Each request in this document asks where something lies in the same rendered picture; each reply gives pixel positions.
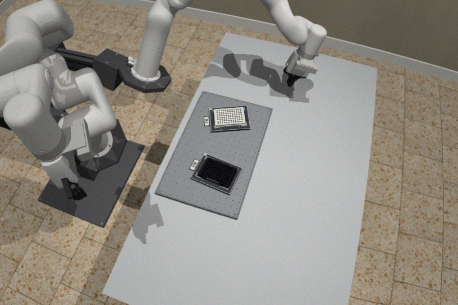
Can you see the black rectangular frame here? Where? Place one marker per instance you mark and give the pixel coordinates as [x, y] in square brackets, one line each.
[229, 128]

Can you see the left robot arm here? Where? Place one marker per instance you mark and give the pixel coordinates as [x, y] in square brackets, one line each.
[296, 29]

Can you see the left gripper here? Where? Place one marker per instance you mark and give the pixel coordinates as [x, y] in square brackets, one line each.
[293, 73]

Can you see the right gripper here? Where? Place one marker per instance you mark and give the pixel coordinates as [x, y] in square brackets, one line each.
[62, 171]

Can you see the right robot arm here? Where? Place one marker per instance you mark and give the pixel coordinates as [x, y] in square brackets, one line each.
[32, 76]

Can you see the grey rectangular frame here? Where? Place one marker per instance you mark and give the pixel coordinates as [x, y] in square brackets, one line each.
[212, 184]

